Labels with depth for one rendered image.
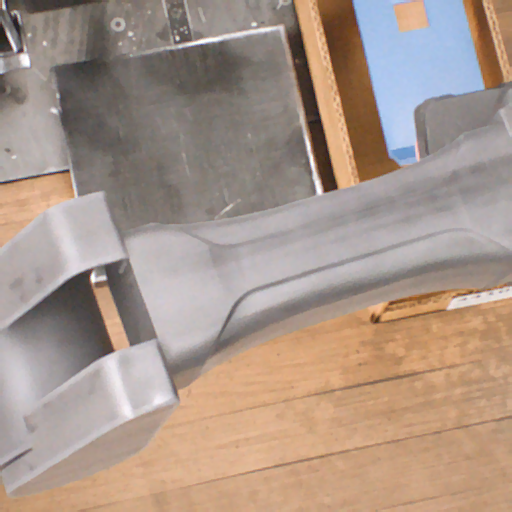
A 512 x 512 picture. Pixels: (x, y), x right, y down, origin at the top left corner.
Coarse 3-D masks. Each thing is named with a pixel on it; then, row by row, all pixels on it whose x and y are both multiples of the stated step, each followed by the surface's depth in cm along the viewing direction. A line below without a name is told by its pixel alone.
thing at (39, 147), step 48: (144, 0) 99; (192, 0) 99; (240, 0) 99; (288, 0) 99; (48, 48) 98; (96, 48) 98; (144, 48) 98; (48, 96) 97; (0, 144) 96; (48, 144) 96
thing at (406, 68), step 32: (352, 0) 90; (384, 0) 90; (416, 0) 90; (448, 0) 90; (384, 32) 89; (416, 32) 89; (448, 32) 89; (384, 64) 88; (416, 64) 89; (448, 64) 89; (384, 96) 88; (416, 96) 88; (384, 128) 87; (416, 160) 84
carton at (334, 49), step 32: (320, 0) 99; (480, 0) 92; (320, 32) 91; (352, 32) 98; (480, 32) 94; (320, 64) 92; (352, 64) 97; (480, 64) 96; (320, 96) 95; (352, 96) 97; (352, 128) 96; (352, 160) 89; (384, 160) 96; (384, 320) 92
